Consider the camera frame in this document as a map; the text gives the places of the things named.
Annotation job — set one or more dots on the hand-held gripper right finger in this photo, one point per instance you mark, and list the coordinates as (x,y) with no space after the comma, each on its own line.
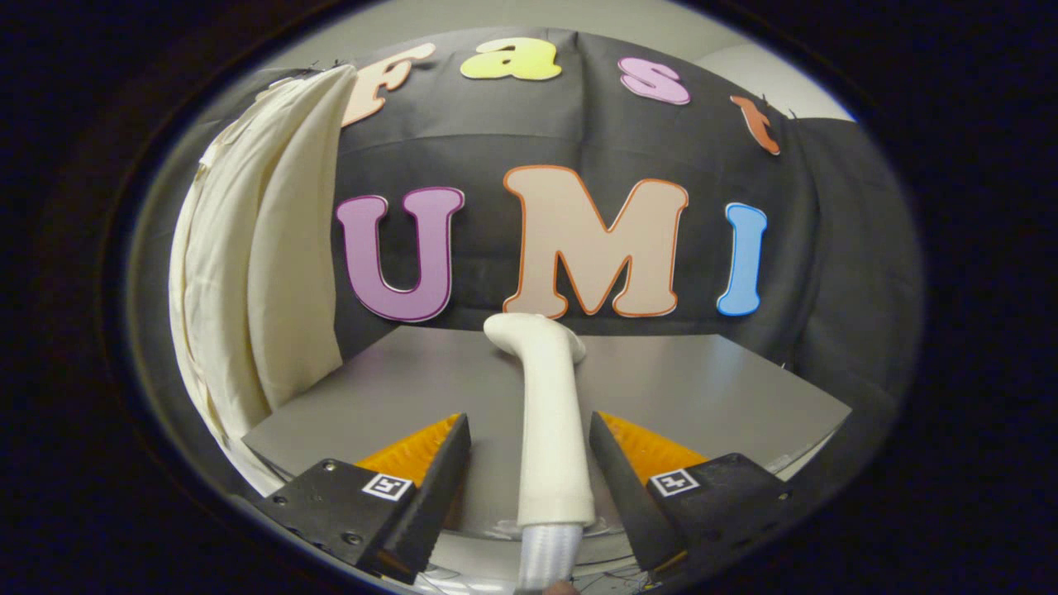
(624,479)

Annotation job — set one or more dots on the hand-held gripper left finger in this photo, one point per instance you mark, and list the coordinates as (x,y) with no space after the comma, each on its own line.
(438,487)

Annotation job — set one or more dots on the cream button-up shirt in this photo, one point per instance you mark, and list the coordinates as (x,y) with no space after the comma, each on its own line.
(289,248)

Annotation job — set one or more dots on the grey and cream cabinet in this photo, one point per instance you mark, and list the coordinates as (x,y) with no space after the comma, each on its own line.
(702,388)

